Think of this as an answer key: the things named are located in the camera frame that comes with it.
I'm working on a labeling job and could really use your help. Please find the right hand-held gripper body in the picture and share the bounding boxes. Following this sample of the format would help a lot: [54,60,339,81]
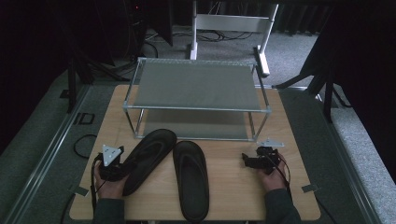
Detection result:
[255,138,285,175]

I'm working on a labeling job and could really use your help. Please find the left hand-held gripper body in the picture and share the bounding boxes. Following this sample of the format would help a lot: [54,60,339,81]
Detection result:
[98,144,126,182]

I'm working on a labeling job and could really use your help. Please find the black slipper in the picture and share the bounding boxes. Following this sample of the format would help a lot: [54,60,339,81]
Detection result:
[121,128,178,197]
[172,140,210,224]

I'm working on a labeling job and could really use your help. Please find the grey two-tier shoe rack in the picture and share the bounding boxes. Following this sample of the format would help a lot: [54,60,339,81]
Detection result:
[121,57,273,143]

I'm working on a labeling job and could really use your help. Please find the person's right hand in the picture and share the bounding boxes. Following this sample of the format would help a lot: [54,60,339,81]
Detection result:
[260,153,290,193]

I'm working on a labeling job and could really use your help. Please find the person's left hand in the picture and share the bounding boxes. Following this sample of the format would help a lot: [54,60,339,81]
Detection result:
[93,162,129,200]

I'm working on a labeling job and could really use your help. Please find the grey tape piece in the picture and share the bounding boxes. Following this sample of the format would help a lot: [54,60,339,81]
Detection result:
[68,185,90,197]
[301,183,321,193]

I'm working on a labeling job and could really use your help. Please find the black tripod stand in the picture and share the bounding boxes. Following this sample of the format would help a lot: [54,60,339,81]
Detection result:
[275,62,353,124]
[65,52,132,115]

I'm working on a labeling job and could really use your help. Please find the dark computer tower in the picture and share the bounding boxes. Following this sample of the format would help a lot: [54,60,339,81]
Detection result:
[123,0,148,61]

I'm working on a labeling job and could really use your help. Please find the white metal stand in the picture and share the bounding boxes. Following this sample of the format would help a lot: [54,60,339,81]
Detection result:
[189,0,280,77]

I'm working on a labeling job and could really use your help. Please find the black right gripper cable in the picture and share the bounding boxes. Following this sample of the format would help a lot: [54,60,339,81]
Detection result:
[273,153,293,201]

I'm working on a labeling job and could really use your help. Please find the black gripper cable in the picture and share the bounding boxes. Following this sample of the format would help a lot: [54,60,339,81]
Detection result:
[273,153,293,201]
[90,154,105,217]

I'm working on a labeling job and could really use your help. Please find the black cable loop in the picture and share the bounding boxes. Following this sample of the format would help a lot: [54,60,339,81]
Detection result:
[73,133,98,160]

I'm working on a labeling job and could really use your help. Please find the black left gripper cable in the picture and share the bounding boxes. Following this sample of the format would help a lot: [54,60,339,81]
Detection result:
[90,154,105,217]

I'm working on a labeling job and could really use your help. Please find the aluminium floor rail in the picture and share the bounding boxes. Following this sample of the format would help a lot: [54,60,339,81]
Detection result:
[0,85,92,224]
[314,92,379,224]

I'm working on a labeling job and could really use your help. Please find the black floor cables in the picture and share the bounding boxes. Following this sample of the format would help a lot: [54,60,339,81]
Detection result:
[146,27,255,42]

